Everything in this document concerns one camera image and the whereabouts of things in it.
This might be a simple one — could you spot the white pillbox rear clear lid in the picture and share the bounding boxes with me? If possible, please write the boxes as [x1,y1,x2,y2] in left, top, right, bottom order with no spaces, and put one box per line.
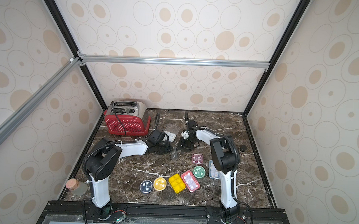
[165,124,180,142]

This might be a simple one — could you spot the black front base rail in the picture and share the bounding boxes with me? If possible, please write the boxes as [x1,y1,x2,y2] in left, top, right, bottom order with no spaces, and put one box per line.
[36,201,290,224]

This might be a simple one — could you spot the red rectangular pillbox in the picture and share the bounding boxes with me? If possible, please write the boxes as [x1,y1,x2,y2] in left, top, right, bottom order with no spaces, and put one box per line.
[181,170,200,193]

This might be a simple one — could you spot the small clear grey pillbox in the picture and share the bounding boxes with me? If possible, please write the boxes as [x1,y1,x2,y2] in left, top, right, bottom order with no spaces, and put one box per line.
[170,151,179,160]

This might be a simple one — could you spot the dark blue round pillbox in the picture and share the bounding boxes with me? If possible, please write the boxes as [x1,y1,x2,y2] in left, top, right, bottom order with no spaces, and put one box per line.
[140,180,153,194]

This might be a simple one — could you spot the red and silver toaster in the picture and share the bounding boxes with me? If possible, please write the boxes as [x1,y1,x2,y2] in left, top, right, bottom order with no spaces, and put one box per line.
[104,100,151,137]

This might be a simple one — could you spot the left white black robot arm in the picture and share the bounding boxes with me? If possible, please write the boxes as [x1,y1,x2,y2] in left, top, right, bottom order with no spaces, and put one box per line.
[82,113,172,209]

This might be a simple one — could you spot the green round pillbox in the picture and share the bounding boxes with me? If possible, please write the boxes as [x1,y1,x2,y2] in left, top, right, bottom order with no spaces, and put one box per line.
[193,165,206,179]

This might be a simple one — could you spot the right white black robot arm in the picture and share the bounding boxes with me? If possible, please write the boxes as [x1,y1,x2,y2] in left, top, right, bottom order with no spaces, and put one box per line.
[177,112,240,223]

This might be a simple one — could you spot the small dark brown bottle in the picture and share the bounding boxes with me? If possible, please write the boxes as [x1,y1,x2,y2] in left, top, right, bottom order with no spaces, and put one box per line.
[239,145,248,153]

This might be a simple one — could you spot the rear aluminium frame rail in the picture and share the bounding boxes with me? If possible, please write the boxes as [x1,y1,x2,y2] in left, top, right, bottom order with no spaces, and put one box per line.
[80,54,270,69]

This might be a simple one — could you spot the magenta pillbox clear lid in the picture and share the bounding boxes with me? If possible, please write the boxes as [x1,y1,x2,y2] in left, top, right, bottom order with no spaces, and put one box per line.
[191,154,204,165]

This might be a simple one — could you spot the left aluminium frame rail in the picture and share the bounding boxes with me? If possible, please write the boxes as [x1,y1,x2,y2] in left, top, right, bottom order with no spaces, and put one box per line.
[0,57,81,145]

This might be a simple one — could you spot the black toaster power cord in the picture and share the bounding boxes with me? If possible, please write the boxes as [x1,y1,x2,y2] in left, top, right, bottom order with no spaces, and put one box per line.
[110,107,128,137]

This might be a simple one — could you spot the yellow lidded rectangular pillbox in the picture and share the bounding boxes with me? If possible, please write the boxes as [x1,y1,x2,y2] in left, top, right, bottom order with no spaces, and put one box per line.
[168,174,186,194]

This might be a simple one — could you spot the yellow round pillbox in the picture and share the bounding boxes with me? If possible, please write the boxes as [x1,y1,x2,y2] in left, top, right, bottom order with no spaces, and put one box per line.
[153,177,167,191]

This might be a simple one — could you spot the pink capped clear bottle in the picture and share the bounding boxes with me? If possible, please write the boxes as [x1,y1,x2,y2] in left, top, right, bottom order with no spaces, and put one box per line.
[66,178,88,196]

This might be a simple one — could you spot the aluminium frame rail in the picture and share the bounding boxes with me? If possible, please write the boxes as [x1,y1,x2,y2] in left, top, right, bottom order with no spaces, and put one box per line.
[0,57,81,145]
[80,54,270,69]

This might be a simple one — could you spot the light blue rectangular pillbox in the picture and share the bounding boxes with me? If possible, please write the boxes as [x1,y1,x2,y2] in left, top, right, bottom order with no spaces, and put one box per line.
[209,160,220,179]

